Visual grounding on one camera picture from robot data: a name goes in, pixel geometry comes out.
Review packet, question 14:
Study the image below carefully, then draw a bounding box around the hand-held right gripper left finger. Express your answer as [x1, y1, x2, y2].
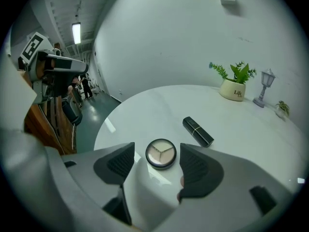
[45, 142, 135, 232]

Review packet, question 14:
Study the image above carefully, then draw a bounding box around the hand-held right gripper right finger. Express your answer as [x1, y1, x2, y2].
[177, 143, 297, 232]

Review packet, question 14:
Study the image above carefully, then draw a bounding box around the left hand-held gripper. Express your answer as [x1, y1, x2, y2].
[18, 31, 89, 105]

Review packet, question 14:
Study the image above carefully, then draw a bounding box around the small black rectangular object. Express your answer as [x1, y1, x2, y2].
[182, 116, 215, 148]

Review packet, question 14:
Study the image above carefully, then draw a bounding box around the round compact mirror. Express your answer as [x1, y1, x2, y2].
[145, 138, 177, 171]

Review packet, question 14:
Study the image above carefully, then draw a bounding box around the white kidney-shaped desk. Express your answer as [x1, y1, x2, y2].
[93, 85, 305, 227]

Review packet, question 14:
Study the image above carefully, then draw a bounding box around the person's left hand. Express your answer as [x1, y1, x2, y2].
[36, 58, 55, 78]

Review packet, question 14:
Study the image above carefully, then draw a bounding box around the ceiling light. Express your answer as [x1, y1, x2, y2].
[71, 22, 82, 45]

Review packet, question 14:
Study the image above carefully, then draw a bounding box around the black bag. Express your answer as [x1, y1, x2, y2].
[61, 100, 83, 125]

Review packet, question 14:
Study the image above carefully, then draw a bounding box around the green plant in cream pot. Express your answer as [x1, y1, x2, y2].
[209, 61, 257, 102]

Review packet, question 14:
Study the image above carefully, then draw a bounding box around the tiny potted plant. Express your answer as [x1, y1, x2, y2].
[275, 100, 290, 119]

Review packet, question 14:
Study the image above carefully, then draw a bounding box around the small grey lantern lamp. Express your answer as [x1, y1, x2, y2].
[253, 68, 276, 108]

